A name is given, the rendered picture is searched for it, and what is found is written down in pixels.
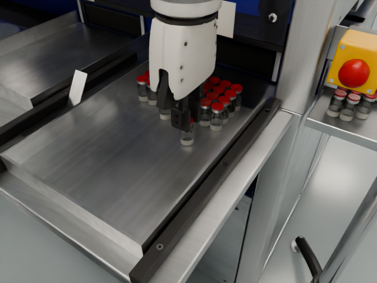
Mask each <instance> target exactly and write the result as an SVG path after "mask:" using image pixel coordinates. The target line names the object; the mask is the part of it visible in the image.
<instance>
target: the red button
mask: <svg viewBox="0 0 377 283"><path fill-rule="evenodd" d="M369 75H370V68H369V66H368V64H367V63H366V62H364V61H362V60H358V59H352V60H348V61H347V62H345V63H344V64H343V65H342V67H341V68H340V70H339V72H338V79H339V81H340V82H341V84H342V85H344V86H346V87H348V88H358V87H361V86H363V85H364V84H365V83H366V82H367V80H368V78H369Z"/></svg>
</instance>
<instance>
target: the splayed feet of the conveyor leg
mask: <svg viewBox="0 0 377 283"><path fill-rule="evenodd" d="M290 247H291V249H292V250H293V251H294V252H296V253H301V254H302V256H303V257H304V259H305V261H306V263H307V265H308V267H309V270H310V272H311V275H312V280H311V282H310V283H317V279H318V278H319V276H320V274H321V272H322V271H323V270H322V269H321V266H320V264H319V262H318V260H317V258H316V256H315V254H314V252H313V251H312V249H311V248H310V246H309V244H308V243H307V241H306V239H305V238H304V237H303V236H298V237H297V238H296V239H295V240H292V241H291V243H290Z"/></svg>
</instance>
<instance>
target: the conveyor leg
mask: <svg viewBox="0 0 377 283"><path fill-rule="evenodd" d="M376 221H377V176H376V178H375V180H374V181H373V183H372V184H371V187H370V188H369V190H368V192H367V193H366V195H365V197H364V199H363V200H362V202H361V204H360V206H359V207H358V209H357V211H356V213H355V215H354V216H353V218H352V220H351V222H350V223H349V225H348V227H347V228H346V230H345V232H344V234H343V235H342V237H341V239H340V241H339V243H338V244H337V246H336V248H335V250H334V252H333V253H332V255H331V256H330V258H329V260H328V262H327V264H326V265H325V267H324V269H323V271H322V272H321V274H320V276H319V278H318V279H317V283H336V282H337V280H338V279H339V277H340V275H341V274H342V272H343V271H344V269H345V268H346V267H347V265H348V264H349V262H350V260H351V259H352V257H353V256H354V255H355V253H356V252H357V250H358V248H359V247H360V245H361V244H362V242H363V241H364V239H365V238H366V236H367V235H368V233H369V232H370V230H371V229H372V227H373V226H374V224H375V223H376Z"/></svg>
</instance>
